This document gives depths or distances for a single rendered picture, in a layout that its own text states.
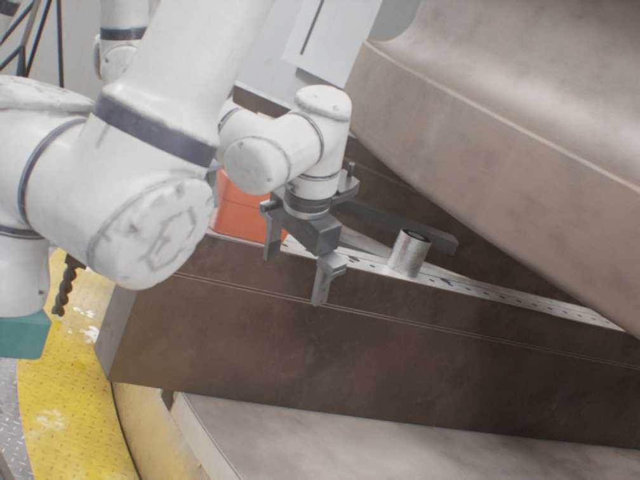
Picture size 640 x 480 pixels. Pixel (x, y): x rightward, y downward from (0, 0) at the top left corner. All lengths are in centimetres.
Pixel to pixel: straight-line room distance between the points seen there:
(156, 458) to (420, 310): 72
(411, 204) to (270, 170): 285
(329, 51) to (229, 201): 417
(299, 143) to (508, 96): 118
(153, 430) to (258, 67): 492
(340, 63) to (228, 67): 495
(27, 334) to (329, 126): 53
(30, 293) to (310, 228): 48
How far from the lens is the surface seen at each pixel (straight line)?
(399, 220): 334
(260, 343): 215
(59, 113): 116
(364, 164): 417
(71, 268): 296
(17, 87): 117
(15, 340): 125
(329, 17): 615
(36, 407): 252
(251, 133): 134
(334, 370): 227
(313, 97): 141
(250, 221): 201
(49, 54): 504
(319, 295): 156
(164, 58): 106
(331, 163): 145
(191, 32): 106
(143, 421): 241
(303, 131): 137
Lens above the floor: 124
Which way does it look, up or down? 15 degrees down
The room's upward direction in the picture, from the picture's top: 22 degrees clockwise
